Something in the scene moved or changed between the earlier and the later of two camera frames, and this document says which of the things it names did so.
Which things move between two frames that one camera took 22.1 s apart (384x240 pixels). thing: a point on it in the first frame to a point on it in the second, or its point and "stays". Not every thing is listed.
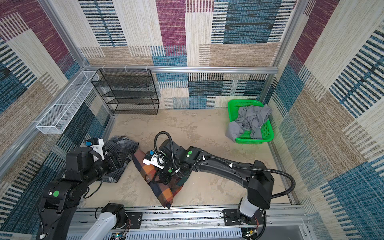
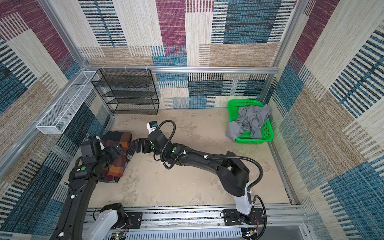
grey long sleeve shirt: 249,118 stays
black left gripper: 114,166 to 115,154
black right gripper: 164,178 to 138,146
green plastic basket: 246,137 stays
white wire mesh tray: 57,119 stays
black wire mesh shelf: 128,91 stays
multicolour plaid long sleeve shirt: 166,193 to 115,167
